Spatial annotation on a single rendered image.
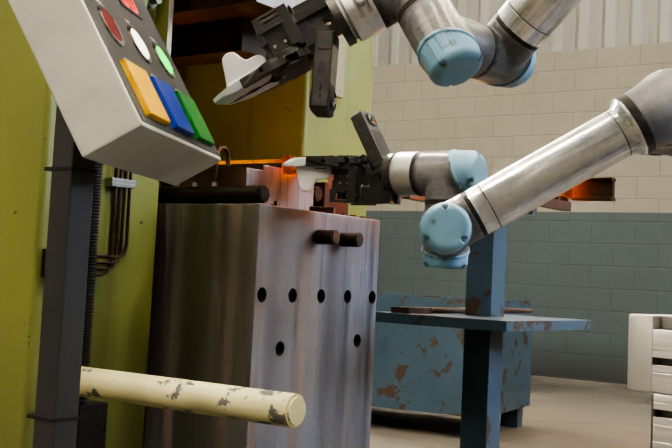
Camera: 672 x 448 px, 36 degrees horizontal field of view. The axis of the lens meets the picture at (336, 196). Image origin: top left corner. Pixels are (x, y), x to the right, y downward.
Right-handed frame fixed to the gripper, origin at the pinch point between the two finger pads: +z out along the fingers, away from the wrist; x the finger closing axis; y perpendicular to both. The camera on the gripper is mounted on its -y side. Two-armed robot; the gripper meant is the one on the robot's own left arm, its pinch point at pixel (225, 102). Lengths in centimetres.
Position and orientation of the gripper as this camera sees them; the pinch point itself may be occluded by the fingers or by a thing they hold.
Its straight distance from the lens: 145.5
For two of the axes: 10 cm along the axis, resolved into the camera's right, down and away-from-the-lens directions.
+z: -8.8, 4.7, 1.0
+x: -1.6, -0.8, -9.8
